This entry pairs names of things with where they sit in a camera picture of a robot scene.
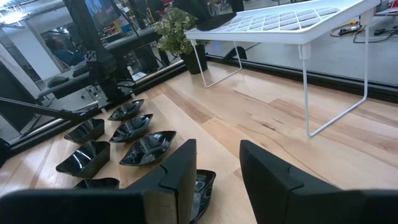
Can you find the white wire rack shelf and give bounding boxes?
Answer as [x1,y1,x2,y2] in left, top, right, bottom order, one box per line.
[184,0,382,138]

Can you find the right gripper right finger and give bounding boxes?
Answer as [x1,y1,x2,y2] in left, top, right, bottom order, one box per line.
[239,139,398,224]

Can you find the person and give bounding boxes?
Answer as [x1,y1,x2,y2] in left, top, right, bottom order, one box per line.
[46,35,85,68]

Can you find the monitor with coloured screen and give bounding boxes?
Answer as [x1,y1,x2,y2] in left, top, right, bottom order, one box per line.
[85,0,114,29]

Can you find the green potted plant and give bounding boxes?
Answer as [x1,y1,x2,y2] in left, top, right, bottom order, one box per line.
[154,7,210,76]

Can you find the black desk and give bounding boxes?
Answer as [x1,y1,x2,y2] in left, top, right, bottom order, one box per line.
[37,26,161,100]

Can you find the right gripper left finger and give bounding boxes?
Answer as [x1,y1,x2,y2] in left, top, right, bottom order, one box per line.
[0,139,197,224]

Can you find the black power strip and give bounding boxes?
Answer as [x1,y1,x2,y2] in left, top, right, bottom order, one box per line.
[338,26,363,35]

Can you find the black wavy square mini plate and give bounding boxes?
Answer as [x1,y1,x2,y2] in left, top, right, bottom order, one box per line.
[63,118,106,145]
[55,139,111,180]
[72,177,121,190]

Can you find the black leaf-shaped mini plate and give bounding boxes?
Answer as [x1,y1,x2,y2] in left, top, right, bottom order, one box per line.
[108,113,154,144]
[107,98,146,122]
[119,130,177,167]
[189,169,217,224]

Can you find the yellow floor cable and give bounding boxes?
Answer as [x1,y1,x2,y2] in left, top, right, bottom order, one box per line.
[329,20,358,37]

